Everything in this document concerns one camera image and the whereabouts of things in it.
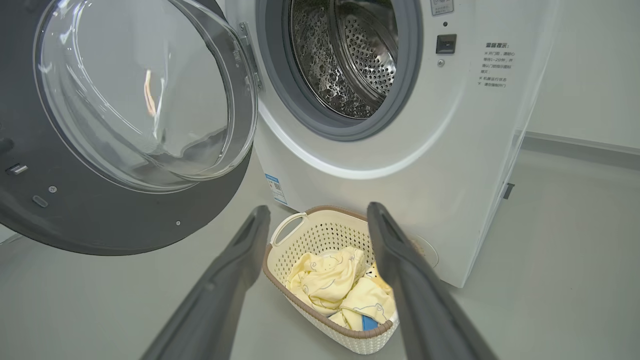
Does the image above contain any round black glass washer door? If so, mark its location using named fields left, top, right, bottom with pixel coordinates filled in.
left=0, top=0, right=259, bottom=257

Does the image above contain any pale yellow bear-print garment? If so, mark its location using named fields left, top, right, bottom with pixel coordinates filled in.
left=286, top=247, right=368, bottom=316

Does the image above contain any yellow garment with blue trim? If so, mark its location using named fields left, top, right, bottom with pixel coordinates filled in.
left=327, top=262, right=399, bottom=332

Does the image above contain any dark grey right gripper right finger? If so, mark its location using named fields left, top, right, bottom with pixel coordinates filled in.
left=367, top=201, right=498, bottom=360

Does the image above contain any white front-load washing machine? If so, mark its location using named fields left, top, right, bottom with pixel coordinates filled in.
left=215, top=0, right=561, bottom=288

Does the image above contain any blue energy label sticker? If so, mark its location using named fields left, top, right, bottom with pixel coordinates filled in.
left=265, top=174, right=289, bottom=206

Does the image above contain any cream perforated laundry basket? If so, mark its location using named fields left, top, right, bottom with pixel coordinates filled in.
left=262, top=205, right=401, bottom=355

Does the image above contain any stainless steel washing machine drum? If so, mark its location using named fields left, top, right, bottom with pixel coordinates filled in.
left=290, top=0, right=399, bottom=120

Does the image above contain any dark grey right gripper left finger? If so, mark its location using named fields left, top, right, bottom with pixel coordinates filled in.
left=141, top=205, right=271, bottom=360

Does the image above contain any metal washing machine door hinge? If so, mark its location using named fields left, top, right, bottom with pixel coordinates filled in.
left=239, top=21, right=264, bottom=92

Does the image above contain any white partition panel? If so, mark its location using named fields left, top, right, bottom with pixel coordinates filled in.
left=522, top=0, right=640, bottom=171

